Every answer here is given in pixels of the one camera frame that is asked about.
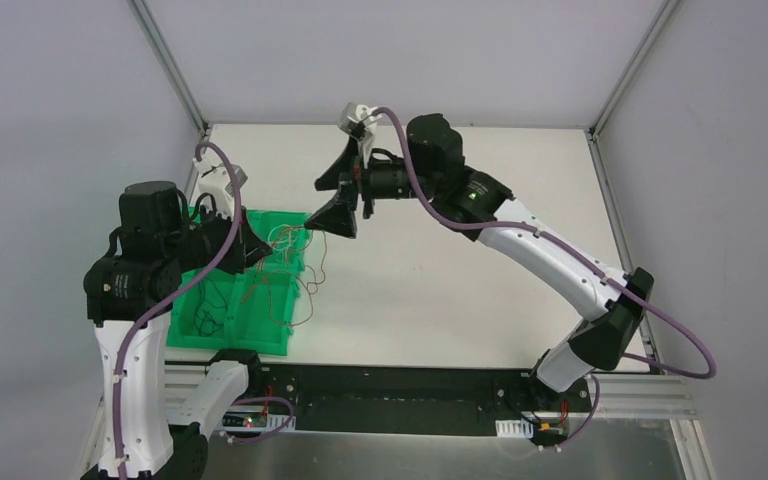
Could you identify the left white cable duct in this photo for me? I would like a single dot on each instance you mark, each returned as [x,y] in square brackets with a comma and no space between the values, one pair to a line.
[256,422]

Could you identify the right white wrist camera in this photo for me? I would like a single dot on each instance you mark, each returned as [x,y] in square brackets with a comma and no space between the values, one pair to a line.
[360,122]

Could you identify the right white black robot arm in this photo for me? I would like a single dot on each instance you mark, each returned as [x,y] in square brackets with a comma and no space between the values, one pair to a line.
[432,168]

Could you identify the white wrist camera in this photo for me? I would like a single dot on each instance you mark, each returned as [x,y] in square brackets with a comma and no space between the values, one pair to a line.
[360,122]
[215,186]

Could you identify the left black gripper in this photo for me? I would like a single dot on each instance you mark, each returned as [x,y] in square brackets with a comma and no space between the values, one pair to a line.
[236,237]

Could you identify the right white cable duct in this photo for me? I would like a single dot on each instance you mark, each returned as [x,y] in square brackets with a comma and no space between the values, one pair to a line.
[518,429]

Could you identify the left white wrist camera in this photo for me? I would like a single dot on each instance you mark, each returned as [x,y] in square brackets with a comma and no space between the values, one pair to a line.
[215,186]

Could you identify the white cable duct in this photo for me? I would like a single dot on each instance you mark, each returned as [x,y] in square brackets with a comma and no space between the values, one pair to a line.
[256,422]
[518,429]

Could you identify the green plastic compartment bin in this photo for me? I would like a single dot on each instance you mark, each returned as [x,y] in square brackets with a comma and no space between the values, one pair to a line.
[253,310]

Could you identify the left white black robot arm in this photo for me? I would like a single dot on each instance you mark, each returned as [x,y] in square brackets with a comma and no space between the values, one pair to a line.
[155,255]

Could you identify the aluminium frame rail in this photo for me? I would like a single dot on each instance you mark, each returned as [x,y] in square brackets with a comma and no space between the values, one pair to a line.
[643,397]

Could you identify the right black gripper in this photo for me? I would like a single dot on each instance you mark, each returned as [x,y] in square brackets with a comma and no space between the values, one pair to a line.
[359,185]

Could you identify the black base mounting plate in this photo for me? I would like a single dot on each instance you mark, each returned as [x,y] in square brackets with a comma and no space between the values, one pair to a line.
[406,400]

